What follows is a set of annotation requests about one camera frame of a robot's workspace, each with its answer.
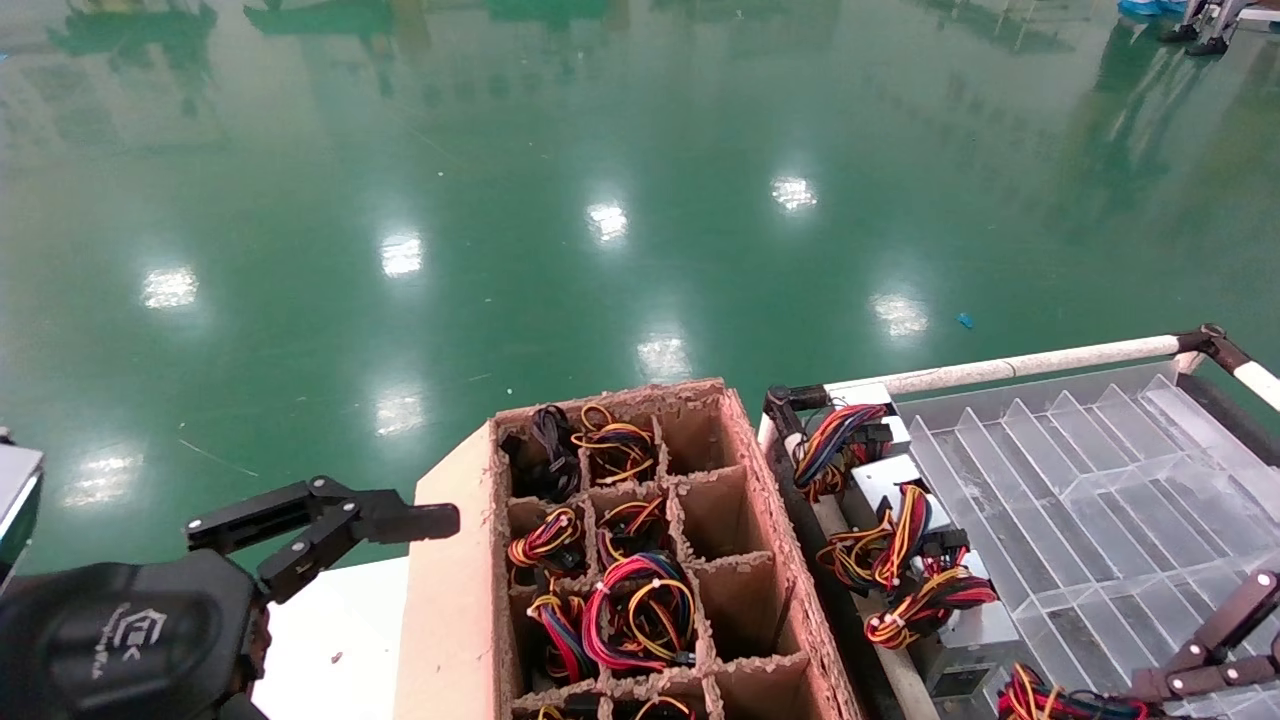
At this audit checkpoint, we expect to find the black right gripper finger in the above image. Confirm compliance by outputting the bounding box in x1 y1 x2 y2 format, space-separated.
1190 570 1280 669
1133 655 1280 701

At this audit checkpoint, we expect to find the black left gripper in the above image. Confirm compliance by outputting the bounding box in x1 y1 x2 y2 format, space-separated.
0 478 461 720

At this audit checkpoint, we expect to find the cell wire bundle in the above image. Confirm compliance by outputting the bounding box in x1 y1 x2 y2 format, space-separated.
998 663 1151 720

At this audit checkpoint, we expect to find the clear plastic divider tray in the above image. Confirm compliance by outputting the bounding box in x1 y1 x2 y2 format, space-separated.
895 360 1280 720

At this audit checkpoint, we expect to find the brown cardboard divider box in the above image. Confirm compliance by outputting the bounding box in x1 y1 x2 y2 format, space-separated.
395 378 866 720

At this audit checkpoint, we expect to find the short white rack pipe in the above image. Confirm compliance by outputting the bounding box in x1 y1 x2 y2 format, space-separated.
1235 360 1280 413

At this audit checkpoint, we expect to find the black pipe corner joint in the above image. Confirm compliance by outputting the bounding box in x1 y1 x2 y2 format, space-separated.
1175 323 1251 376

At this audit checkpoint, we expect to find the long white rack pipe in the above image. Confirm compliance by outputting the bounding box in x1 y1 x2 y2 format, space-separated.
825 335 1186 401

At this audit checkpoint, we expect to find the black pipe connector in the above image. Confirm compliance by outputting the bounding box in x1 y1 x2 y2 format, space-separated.
763 385 831 441

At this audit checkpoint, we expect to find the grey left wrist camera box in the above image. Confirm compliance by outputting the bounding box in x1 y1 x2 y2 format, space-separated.
0 445 46 591

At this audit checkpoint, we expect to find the power supply with red yellow cables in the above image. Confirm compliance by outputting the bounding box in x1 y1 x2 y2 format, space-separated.
508 505 588 573
597 495 673 563

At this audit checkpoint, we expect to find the black cable bundle corner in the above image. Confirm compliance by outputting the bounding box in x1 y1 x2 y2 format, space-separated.
503 403 583 503

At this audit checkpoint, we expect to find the silver power supply with cables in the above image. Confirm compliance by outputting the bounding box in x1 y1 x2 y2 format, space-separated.
865 565 1023 701
815 455 969 596

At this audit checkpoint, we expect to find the power supply with red blue cables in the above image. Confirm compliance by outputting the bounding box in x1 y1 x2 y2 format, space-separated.
527 590 601 686

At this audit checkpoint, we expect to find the power supply with yellow orange cables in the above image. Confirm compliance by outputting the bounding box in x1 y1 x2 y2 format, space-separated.
572 402 659 486

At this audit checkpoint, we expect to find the large red wire bundle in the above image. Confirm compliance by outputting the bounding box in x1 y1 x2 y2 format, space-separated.
583 550 698 673

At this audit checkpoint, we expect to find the power supply with multicolour cables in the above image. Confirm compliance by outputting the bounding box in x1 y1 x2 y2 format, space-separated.
793 402 913 503

